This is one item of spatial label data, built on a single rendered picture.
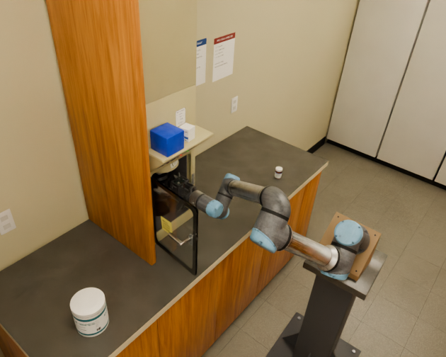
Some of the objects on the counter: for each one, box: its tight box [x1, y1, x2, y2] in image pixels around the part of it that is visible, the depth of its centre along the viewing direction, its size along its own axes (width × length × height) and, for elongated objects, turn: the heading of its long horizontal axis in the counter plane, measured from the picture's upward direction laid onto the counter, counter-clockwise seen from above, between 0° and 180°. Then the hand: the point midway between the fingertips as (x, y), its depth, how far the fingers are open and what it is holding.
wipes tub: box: [70, 288, 109, 337], centre depth 158 cm, size 13×13×15 cm
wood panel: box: [46, 0, 156, 266], centre depth 160 cm, size 49×3×140 cm, turn 47°
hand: (163, 183), depth 196 cm, fingers open, 14 cm apart
